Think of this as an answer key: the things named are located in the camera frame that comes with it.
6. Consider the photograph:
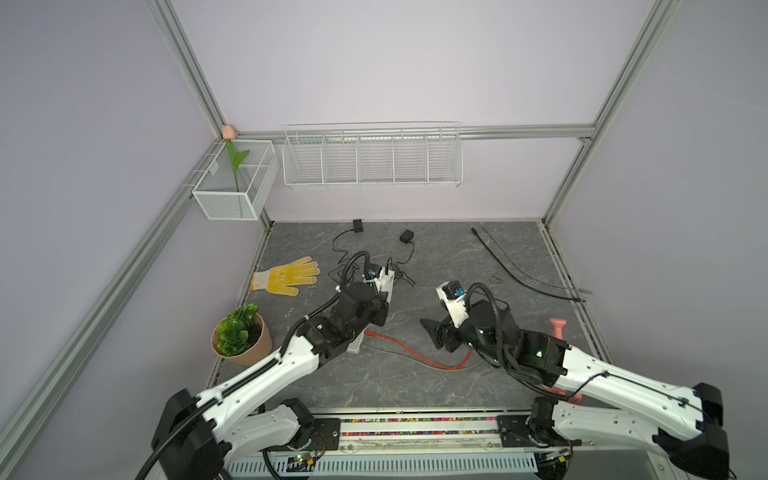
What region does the pink watering can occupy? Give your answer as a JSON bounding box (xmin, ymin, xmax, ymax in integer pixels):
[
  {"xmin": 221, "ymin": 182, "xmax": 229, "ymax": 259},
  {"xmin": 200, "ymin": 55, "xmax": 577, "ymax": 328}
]
[{"xmin": 548, "ymin": 317, "xmax": 584, "ymax": 404}]

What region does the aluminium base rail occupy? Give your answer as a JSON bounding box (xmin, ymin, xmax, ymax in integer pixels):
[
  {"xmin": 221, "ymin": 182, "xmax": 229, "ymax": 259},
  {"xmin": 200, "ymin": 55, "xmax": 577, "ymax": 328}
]
[{"xmin": 161, "ymin": 409, "xmax": 688, "ymax": 480}]

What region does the black power adapter cable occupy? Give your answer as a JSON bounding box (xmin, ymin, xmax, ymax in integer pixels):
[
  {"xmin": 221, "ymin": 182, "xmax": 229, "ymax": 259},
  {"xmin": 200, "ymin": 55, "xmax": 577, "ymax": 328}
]
[
  {"xmin": 326, "ymin": 218, "xmax": 367, "ymax": 283},
  {"xmin": 383, "ymin": 229, "xmax": 418, "ymax": 288}
]

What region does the potted green plant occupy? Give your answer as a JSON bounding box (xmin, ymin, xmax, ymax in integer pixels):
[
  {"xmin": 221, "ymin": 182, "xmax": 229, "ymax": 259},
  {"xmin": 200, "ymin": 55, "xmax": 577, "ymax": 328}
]
[{"xmin": 211, "ymin": 304, "xmax": 273, "ymax": 367}]

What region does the red ethernet cable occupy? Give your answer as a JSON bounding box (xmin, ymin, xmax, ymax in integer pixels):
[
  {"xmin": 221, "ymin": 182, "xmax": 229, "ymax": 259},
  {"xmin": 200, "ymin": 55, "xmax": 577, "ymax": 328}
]
[{"xmin": 364, "ymin": 329, "xmax": 475, "ymax": 371}]

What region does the black ethernet cable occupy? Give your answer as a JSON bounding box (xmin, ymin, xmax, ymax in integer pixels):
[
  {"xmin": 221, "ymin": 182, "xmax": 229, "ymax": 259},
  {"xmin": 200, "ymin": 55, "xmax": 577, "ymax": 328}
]
[{"xmin": 469, "ymin": 226, "xmax": 584, "ymax": 303}]

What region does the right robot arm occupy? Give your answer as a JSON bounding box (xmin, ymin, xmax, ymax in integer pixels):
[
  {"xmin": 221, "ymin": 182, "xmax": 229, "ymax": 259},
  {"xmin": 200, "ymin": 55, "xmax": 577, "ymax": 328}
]
[{"xmin": 421, "ymin": 280, "xmax": 731, "ymax": 479}]

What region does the small white mesh basket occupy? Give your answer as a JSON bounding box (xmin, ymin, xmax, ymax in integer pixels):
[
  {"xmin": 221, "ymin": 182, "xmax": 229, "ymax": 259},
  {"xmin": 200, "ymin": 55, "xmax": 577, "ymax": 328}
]
[{"xmin": 192, "ymin": 140, "xmax": 279, "ymax": 221}]

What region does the white network switch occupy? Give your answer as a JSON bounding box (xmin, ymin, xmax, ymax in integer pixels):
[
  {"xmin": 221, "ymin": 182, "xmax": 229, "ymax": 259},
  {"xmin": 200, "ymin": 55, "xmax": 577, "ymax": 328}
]
[{"xmin": 347, "ymin": 332, "xmax": 365, "ymax": 354}]

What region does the yellow white work glove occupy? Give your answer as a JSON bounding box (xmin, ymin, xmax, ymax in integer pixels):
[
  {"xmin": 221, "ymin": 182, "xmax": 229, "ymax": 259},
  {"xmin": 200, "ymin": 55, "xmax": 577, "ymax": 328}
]
[{"xmin": 250, "ymin": 256, "xmax": 320, "ymax": 297}]

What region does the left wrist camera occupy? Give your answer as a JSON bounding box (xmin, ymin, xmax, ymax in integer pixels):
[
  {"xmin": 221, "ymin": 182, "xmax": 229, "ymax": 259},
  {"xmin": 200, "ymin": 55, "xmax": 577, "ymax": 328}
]
[{"xmin": 364, "ymin": 265, "xmax": 395, "ymax": 303}]

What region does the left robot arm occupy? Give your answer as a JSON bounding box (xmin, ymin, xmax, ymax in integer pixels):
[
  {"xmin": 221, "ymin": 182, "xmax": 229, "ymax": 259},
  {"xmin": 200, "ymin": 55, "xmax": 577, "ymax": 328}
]
[{"xmin": 136, "ymin": 264, "xmax": 395, "ymax": 479}]

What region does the artificial pink tulip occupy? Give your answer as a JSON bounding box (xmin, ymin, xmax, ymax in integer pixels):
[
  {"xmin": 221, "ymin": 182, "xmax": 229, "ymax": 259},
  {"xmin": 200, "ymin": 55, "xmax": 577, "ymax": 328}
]
[{"xmin": 221, "ymin": 125, "xmax": 250, "ymax": 192}]

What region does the long white wire basket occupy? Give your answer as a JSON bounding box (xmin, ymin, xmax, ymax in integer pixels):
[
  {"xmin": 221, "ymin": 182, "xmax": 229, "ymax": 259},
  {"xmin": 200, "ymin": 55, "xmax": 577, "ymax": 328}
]
[{"xmin": 282, "ymin": 122, "xmax": 464, "ymax": 188}]

